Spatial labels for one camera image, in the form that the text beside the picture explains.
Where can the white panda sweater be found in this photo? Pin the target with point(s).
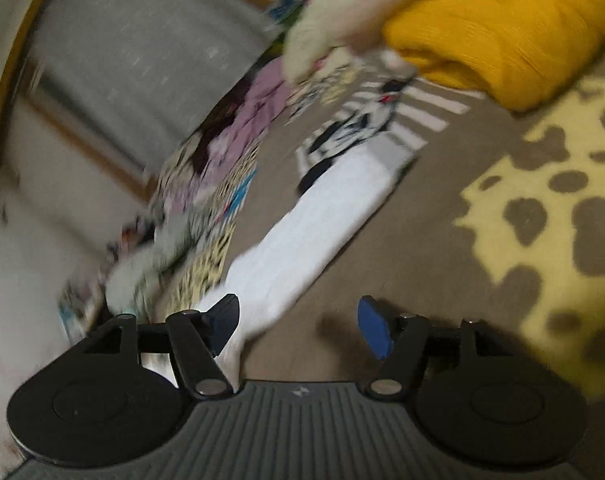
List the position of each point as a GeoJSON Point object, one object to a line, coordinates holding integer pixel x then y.
{"type": "Point", "coordinates": [130, 280]}

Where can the printed cartoon blanket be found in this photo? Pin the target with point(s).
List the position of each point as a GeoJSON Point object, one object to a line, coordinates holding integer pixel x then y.
{"type": "Point", "coordinates": [422, 240]}

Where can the cream quilt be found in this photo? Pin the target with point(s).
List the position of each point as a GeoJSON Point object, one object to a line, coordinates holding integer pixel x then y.
{"type": "Point", "coordinates": [342, 15]}

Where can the dark maroon garment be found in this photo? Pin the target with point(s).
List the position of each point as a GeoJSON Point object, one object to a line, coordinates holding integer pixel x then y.
{"type": "Point", "coordinates": [217, 132]}

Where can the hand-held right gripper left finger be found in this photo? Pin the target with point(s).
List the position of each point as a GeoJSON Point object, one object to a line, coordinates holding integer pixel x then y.
{"type": "Point", "coordinates": [225, 322]}

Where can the grey mat with wood frame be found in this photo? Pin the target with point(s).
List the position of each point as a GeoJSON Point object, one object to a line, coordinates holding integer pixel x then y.
{"type": "Point", "coordinates": [12, 55]}

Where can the white garment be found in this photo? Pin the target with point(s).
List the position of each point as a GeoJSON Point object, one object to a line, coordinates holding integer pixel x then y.
{"type": "Point", "coordinates": [302, 240]}

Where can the yellow knitted garment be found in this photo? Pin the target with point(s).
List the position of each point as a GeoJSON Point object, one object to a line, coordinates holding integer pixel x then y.
{"type": "Point", "coordinates": [507, 25]}

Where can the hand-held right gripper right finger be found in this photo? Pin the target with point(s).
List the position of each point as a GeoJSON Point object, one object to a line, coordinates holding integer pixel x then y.
{"type": "Point", "coordinates": [375, 330]}

